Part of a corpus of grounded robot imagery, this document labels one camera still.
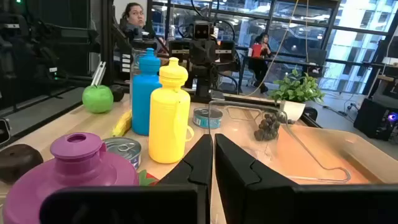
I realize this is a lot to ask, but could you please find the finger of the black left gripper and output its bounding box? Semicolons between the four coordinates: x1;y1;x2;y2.
203;40;218;65
190;40;204;65

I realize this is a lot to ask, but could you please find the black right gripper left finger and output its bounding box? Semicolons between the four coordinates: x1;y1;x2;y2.
39;133;215;224

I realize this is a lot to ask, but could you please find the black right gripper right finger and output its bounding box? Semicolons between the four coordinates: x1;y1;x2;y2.
214;133;398;224

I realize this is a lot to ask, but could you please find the red toy strawberry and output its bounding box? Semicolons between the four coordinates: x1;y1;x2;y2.
138;169;160;187

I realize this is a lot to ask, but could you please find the blue plastic sports bottle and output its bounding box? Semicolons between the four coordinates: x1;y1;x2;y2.
132;47;163;136

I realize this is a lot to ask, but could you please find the yellow plastic sports bottle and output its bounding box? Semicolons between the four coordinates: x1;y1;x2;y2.
148;57;195;164

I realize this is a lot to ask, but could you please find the purple plastic sports bottle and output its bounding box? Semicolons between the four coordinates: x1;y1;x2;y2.
2;132;140;224

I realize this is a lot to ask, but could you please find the dark brown toy avocado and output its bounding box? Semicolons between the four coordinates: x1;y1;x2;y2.
0;143;44;185
109;84;126;103

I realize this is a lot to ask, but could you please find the person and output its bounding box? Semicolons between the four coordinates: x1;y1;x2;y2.
248;32;272;94
119;2;156;43

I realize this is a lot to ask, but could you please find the tuna can teal label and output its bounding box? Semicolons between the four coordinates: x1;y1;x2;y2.
193;107;224;129

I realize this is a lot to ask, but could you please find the black toy grape bunch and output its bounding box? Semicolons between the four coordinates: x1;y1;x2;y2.
254;113;282;142

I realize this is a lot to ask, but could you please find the clear plastic bin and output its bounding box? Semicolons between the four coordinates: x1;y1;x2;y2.
207;100;352;185

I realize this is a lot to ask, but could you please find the tuna can blue label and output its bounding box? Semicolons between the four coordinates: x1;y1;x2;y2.
103;137;142;170

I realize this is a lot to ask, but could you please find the dark office desk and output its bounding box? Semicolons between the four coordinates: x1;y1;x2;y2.
239;51;329;78

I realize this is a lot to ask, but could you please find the yellow toy banana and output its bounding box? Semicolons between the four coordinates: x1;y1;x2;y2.
111;109;133;138

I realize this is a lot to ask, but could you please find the green plant white pot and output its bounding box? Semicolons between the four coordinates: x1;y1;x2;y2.
269;68;326;123

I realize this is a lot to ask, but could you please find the green toy apple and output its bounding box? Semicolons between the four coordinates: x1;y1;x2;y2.
81;84;114;114

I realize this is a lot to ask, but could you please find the orange plastic bin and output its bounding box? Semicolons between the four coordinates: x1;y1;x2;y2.
273;124;398;185

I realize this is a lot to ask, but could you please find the black equipment rack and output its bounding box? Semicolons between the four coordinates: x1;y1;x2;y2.
0;0;102;121

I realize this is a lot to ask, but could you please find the black computer case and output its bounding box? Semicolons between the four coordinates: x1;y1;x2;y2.
353;98;398;141

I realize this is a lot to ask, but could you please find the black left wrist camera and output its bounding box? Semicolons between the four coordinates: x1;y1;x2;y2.
192;20;213;40

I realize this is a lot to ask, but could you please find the black vertical post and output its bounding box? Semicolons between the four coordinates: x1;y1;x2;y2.
99;0;115;86

